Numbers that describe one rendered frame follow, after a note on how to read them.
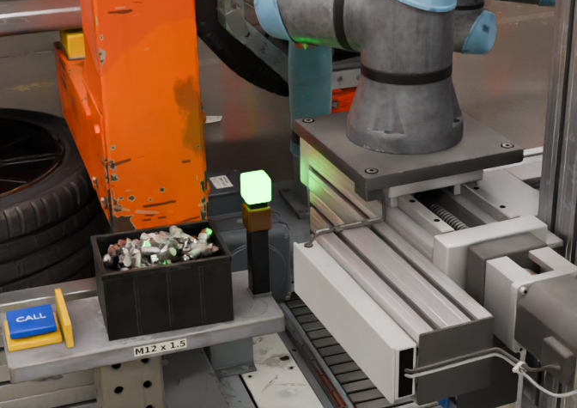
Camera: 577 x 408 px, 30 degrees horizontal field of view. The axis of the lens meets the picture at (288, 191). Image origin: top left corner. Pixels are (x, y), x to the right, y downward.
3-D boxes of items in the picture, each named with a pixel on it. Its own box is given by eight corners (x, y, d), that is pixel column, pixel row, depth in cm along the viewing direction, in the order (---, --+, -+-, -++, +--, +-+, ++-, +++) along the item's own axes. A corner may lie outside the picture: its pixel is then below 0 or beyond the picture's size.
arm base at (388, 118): (485, 143, 137) (489, 68, 133) (379, 162, 132) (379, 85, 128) (427, 106, 150) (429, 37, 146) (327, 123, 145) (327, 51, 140)
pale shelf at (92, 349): (254, 283, 186) (254, 267, 185) (285, 331, 172) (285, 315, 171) (1, 329, 174) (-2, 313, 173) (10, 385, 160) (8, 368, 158)
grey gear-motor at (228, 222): (242, 278, 258) (236, 143, 244) (299, 370, 222) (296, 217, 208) (167, 291, 253) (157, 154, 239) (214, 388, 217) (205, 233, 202)
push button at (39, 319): (51, 314, 171) (51, 302, 170) (57, 337, 165) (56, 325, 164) (7, 323, 169) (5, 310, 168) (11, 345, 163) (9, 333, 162)
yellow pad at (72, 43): (122, 35, 235) (120, 13, 233) (135, 52, 223) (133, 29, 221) (58, 42, 231) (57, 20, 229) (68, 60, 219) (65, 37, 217)
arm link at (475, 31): (500, 3, 186) (497, 50, 190) (440, -4, 191) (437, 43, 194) (487, 13, 180) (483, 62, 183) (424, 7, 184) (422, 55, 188)
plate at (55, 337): (55, 316, 172) (54, 311, 171) (62, 342, 165) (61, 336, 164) (3, 325, 169) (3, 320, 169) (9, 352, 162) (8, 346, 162)
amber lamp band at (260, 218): (265, 220, 175) (264, 197, 173) (272, 230, 171) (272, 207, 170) (241, 223, 174) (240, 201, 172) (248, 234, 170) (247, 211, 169)
